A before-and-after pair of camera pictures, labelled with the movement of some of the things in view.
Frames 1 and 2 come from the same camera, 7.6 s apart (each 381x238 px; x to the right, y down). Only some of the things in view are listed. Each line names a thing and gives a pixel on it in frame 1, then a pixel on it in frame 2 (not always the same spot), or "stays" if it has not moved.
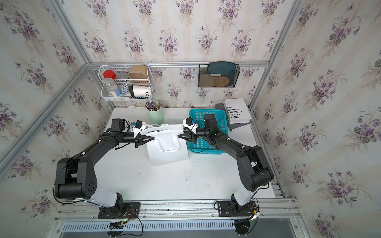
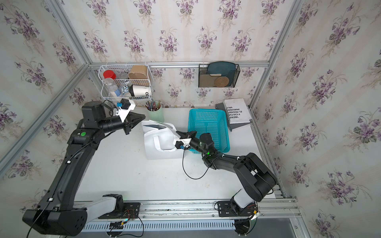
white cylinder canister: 140,90 stays
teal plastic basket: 204,144 stays
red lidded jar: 109,74 stays
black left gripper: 140,140 to 129,124
